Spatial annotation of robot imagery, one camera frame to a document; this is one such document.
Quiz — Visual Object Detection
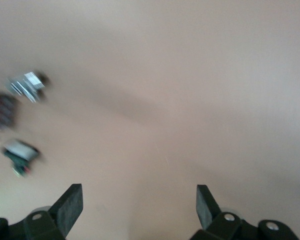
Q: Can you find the brown table cover sheet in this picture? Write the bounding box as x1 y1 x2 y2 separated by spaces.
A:
0 0 300 240

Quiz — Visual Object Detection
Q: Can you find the black switch with white face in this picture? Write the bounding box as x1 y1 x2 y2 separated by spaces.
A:
0 138 41 179

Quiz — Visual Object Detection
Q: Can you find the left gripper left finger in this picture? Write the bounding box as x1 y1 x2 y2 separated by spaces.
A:
0 183 84 240

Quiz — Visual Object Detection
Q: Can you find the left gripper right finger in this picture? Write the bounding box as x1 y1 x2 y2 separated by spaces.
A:
189 184 300 240

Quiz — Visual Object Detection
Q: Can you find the brown terminal block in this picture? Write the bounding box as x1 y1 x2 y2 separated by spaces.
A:
0 91 20 131

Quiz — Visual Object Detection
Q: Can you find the silver metal fitting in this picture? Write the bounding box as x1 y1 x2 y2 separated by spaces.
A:
5 69 51 104

